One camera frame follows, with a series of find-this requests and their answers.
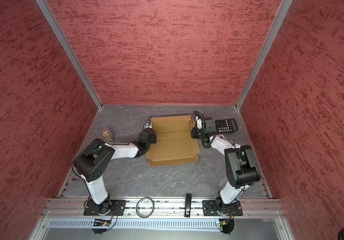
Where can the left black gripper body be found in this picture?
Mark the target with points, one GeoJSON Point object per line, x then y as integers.
{"type": "Point", "coordinates": [154, 140]}

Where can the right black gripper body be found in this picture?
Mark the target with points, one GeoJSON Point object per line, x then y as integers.
{"type": "Point", "coordinates": [197, 133]}

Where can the brown cardboard box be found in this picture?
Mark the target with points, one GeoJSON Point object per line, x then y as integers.
{"type": "Point", "coordinates": [174, 143]}

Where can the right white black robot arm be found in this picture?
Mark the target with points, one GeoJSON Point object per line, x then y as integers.
{"type": "Point", "coordinates": [242, 168]}

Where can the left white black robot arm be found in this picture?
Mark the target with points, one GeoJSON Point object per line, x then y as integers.
{"type": "Point", "coordinates": [91, 163]}

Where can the black desk calculator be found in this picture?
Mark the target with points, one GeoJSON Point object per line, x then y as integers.
{"type": "Point", "coordinates": [227, 126]}

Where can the spice jar pink lid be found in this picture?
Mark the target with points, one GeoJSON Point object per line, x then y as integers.
{"type": "Point", "coordinates": [107, 134]}

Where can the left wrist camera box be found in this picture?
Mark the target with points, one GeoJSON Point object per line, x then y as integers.
{"type": "Point", "coordinates": [147, 124]}

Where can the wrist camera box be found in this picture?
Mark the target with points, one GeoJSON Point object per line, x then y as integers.
{"type": "Point", "coordinates": [205, 125]}
{"type": "Point", "coordinates": [147, 124]}

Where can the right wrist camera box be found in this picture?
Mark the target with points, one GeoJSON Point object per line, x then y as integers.
{"type": "Point", "coordinates": [205, 125]}

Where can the black handle bar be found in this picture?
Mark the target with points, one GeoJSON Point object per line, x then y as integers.
{"type": "Point", "coordinates": [188, 204]}

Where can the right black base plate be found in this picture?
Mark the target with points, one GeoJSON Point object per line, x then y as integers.
{"type": "Point", "coordinates": [218, 208]}

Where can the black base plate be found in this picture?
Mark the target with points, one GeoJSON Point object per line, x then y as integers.
{"type": "Point", "coordinates": [116, 207]}
{"type": "Point", "coordinates": [218, 208]}

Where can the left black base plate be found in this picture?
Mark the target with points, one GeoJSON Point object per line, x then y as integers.
{"type": "Point", "coordinates": [116, 207]}

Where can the right circuit board with wires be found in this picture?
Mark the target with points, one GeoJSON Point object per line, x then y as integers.
{"type": "Point", "coordinates": [226, 226]}

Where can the circuit board with wires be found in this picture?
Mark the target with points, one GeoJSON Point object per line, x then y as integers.
{"type": "Point", "coordinates": [101, 226]}
{"type": "Point", "coordinates": [226, 226]}

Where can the left circuit board with wires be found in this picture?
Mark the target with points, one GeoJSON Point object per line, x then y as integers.
{"type": "Point", "coordinates": [101, 226]}

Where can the aluminium front rail frame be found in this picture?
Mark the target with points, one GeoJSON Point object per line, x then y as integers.
{"type": "Point", "coordinates": [158, 214]}

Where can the right aluminium corner post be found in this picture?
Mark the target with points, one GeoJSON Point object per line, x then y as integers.
{"type": "Point", "coordinates": [270, 37]}

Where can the aluminium corner post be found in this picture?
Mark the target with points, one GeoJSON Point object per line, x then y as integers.
{"type": "Point", "coordinates": [270, 37]}
{"type": "Point", "coordinates": [60, 35]}

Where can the left aluminium corner post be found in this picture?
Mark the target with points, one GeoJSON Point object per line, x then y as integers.
{"type": "Point", "coordinates": [60, 35]}

